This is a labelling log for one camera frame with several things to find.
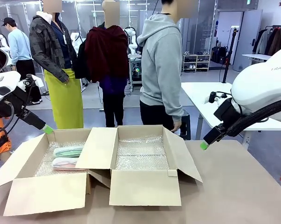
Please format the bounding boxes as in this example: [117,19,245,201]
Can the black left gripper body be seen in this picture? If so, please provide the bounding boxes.
[0,85,31,119]

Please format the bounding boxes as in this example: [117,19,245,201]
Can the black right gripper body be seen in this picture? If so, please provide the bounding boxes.
[213,98,243,132]

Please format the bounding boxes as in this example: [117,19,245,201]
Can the pink glasses case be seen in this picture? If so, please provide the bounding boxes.
[51,157,87,170]

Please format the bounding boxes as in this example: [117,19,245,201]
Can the cardboard box with tape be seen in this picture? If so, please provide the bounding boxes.
[87,124,204,208]

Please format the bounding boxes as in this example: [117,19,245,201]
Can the person's right forearm grey sleeve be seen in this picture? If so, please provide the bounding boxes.
[164,76,185,123]

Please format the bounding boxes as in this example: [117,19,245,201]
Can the green glasses case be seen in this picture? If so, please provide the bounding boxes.
[53,147,83,158]

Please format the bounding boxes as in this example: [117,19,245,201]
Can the person's right hand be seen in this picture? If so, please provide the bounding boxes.
[171,119,183,133]

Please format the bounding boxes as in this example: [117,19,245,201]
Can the black stool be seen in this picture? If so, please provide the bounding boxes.
[178,109,192,141]

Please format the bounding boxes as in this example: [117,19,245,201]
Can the white work table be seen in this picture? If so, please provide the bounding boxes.
[180,81,281,148]

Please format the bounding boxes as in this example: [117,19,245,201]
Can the yellow green skirt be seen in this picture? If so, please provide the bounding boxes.
[44,68,84,130]

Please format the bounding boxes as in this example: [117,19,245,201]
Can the bubble wrap sheet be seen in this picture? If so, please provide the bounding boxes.
[33,139,88,177]
[115,136,171,171]

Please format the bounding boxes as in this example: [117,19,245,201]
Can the person in light blue sweater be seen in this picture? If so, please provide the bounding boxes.
[1,16,42,106]

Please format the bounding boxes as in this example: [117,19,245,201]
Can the black luggage bags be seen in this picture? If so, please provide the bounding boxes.
[211,46,230,65]

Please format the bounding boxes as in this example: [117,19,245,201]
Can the wooden shoe rack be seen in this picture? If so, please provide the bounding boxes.
[182,50,211,73]

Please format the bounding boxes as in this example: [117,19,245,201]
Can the person in yellow apron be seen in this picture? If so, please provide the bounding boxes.
[29,0,84,130]

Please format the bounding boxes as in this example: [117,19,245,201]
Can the white humanoid robot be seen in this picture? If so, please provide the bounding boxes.
[0,33,11,52]

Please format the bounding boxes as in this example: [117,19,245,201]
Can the coat rack with clothes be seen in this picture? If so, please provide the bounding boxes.
[251,25,281,57]

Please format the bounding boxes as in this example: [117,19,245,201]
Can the person in grey hoodie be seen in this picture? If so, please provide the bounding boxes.
[139,0,195,132]

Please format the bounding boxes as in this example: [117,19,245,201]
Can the mannequin with maroon garment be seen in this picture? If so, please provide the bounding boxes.
[74,0,130,128]

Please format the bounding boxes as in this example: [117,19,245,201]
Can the robot cart with lit computer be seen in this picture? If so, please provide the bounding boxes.
[128,54,144,85]

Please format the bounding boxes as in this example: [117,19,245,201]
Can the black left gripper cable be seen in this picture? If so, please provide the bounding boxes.
[0,80,36,135]

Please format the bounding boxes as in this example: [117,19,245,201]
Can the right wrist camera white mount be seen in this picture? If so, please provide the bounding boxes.
[204,91,232,105]

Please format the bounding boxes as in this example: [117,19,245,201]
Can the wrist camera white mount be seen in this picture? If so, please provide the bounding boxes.
[16,74,45,91]
[204,91,232,105]

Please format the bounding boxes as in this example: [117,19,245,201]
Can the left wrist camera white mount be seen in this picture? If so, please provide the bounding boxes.
[16,74,45,91]

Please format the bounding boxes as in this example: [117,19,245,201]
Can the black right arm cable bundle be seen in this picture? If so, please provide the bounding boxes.
[225,98,281,138]

